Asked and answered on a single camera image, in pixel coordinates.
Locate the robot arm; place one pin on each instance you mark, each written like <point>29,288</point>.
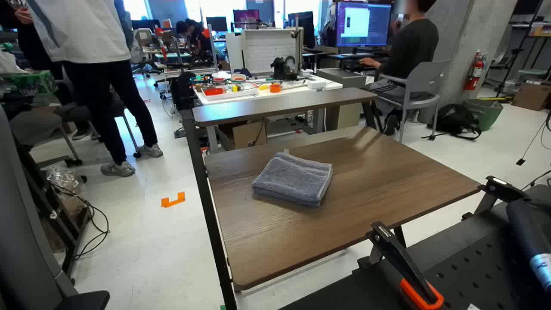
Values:
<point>528,232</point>

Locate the folded grey towel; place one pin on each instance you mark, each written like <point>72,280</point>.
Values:
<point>292,178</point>

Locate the cardboard box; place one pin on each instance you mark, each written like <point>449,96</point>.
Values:
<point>241,135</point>
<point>531,97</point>

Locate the orange cup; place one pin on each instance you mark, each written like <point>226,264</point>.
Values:
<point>275,88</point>

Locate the white table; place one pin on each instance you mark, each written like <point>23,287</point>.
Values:
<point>297,88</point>

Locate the white tray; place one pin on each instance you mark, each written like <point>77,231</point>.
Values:
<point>228,93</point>

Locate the small white box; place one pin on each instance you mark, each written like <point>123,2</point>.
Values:
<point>317,83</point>

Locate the black machine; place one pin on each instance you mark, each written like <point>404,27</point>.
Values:
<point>282,69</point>

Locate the grey box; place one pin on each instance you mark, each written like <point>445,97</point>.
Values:
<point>342,77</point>

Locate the white board panel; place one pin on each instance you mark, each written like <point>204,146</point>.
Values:
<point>271,49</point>

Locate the orange floor tape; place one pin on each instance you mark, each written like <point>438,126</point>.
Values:
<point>173,200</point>

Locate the person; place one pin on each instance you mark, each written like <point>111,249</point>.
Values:
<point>193,36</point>
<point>409,47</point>
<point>97,64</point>
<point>21,38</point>

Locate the monitor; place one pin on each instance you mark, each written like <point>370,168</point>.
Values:
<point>363,23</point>

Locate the black backpack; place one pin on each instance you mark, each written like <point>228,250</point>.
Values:
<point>456,120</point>

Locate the clear plastic bag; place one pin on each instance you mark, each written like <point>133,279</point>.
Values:
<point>62,176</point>

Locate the red fire extinguisher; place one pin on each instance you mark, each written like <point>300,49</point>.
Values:
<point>475,71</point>

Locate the green bin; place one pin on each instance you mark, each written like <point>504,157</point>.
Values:
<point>488,113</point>

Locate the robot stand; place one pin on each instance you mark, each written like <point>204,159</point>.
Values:
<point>469,267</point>

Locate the grey stool chair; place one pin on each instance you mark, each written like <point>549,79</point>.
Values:
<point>47,125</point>

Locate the black office chair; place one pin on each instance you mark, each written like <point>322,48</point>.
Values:
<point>21,241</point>

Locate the black metal shelf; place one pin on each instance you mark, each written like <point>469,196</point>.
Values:
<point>523,38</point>

